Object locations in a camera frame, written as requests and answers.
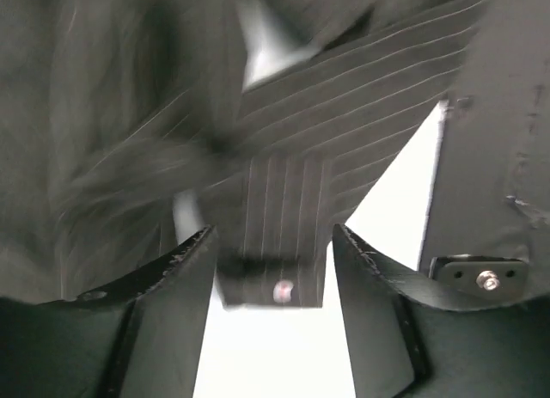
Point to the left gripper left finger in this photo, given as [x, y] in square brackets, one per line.
[138, 336]

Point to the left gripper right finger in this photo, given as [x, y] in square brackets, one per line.
[464, 330]

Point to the black pinstripe long sleeve shirt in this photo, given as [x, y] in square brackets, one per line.
[281, 115]

